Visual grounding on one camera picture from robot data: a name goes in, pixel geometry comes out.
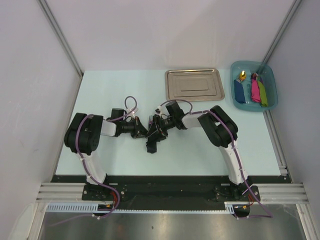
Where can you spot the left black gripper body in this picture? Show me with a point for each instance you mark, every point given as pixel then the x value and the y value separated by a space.
pixel 129 127

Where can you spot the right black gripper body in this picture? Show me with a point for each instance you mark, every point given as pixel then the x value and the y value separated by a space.
pixel 165 124

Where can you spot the black paper napkin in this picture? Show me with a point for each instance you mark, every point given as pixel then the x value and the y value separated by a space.
pixel 152 138

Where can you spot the iridescent rainbow fork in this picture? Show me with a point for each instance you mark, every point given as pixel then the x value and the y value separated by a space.
pixel 150 120

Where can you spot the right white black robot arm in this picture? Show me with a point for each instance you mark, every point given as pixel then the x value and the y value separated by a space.
pixel 220 129

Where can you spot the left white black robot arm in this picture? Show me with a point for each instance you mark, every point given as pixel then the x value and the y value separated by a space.
pixel 83 137

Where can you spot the blue rolled napkin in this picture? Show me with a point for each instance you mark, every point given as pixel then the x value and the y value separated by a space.
pixel 239 92

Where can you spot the pink rolled napkin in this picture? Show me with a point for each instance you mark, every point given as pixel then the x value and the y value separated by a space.
pixel 255 93

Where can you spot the green rolled napkin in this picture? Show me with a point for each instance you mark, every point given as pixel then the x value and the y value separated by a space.
pixel 263 94

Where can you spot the stainless steel tray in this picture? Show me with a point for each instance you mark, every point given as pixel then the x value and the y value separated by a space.
pixel 194 85

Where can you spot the yellow utensil in bin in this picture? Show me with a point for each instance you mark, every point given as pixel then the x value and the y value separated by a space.
pixel 242 76

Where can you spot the teal plastic bin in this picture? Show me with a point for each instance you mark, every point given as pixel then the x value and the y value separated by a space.
pixel 259 71

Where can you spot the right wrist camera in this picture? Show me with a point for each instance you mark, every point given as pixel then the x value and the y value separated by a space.
pixel 159 112

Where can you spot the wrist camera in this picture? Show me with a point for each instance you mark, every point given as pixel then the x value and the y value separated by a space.
pixel 159 112
pixel 131 112

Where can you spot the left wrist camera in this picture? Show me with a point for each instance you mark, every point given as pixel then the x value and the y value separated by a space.
pixel 131 112

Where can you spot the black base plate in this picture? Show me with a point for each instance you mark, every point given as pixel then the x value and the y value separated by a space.
pixel 171 193

